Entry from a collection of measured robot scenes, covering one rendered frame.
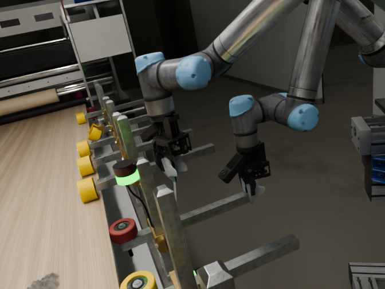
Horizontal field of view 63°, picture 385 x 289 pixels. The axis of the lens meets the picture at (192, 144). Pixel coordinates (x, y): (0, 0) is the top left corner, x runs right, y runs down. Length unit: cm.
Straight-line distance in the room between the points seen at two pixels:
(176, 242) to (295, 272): 141
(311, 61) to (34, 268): 90
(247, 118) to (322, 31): 30
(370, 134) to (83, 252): 93
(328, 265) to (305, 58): 142
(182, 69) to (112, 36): 238
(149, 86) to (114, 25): 231
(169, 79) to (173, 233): 34
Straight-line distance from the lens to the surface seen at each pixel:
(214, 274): 40
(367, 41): 118
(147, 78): 79
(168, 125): 80
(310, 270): 202
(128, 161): 85
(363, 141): 115
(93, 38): 306
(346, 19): 111
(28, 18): 339
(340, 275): 201
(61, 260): 95
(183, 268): 70
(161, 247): 94
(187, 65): 71
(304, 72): 87
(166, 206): 61
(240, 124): 94
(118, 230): 96
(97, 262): 89
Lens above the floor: 141
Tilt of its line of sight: 21 degrees down
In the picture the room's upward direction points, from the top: 12 degrees counter-clockwise
